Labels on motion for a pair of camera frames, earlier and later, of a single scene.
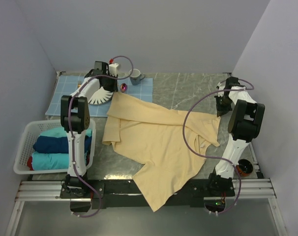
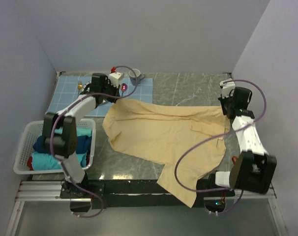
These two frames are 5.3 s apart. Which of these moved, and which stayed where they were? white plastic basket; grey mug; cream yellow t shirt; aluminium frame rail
Moved: cream yellow t shirt
Stayed: grey mug; aluminium frame rail; white plastic basket
